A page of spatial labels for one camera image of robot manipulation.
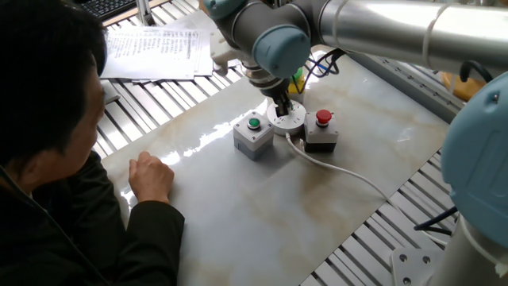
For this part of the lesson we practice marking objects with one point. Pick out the grey box red button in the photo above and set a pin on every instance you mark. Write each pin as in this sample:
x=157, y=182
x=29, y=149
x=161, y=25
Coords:
x=320, y=133

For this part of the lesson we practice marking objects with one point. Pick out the white paper sheet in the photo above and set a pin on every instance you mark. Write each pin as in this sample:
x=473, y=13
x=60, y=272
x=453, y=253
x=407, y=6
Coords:
x=206, y=55

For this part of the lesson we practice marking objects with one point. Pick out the wooden stand with round base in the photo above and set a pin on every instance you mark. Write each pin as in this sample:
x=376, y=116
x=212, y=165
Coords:
x=468, y=88

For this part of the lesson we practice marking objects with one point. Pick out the metal post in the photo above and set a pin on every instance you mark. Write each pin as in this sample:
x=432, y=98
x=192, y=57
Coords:
x=145, y=12

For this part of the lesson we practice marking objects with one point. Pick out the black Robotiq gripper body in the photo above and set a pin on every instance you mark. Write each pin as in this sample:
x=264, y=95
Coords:
x=278, y=90

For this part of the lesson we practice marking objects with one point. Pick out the dark-sleeved person's forearm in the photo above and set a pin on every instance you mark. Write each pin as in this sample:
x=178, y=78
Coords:
x=155, y=242

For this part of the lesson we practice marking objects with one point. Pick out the printed paper sheet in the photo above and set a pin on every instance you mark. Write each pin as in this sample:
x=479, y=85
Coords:
x=155, y=53

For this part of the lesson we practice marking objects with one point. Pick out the marble pattern tile board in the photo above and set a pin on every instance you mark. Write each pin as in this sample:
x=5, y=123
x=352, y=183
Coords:
x=297, y=206

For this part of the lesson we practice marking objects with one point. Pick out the person's bare hand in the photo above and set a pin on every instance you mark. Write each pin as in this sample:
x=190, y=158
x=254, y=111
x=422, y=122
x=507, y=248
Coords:
x=151, y=178

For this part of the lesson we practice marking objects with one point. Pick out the grey box green button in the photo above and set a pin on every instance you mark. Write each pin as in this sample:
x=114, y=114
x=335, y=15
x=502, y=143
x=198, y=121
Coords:
x=254, y=137

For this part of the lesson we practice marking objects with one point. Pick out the round white power strip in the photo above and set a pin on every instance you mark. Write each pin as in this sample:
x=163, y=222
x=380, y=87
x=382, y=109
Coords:
x=291, y=121

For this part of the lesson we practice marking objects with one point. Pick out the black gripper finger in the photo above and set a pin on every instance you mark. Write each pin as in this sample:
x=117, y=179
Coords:
x=287, y=104
x=280, y=107

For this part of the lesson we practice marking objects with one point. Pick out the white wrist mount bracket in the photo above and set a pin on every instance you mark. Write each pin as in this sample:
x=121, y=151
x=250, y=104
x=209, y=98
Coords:
x=224, y=51

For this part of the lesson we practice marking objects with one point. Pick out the black keyboard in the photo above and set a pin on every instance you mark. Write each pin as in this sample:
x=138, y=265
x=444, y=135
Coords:
x=111, y=7

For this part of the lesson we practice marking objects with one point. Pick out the dark-haired person in dark jacket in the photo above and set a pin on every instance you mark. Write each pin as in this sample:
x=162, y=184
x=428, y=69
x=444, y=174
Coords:
x=43, y=119

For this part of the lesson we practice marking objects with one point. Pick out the grey blue-capped UR5 robot arm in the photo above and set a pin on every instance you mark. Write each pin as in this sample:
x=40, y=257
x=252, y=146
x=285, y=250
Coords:
x=397, y=32

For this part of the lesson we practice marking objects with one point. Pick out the yellow box green mushroom button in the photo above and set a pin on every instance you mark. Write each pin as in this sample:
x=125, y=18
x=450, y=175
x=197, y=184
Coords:
x=297, y=85

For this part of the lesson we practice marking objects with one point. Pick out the grey aluminium frame rail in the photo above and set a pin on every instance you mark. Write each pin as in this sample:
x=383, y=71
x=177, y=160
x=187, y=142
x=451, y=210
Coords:
x=409, y=85

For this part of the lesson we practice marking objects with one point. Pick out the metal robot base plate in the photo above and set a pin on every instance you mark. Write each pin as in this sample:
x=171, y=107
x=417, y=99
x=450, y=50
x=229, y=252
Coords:
x=412, y=266

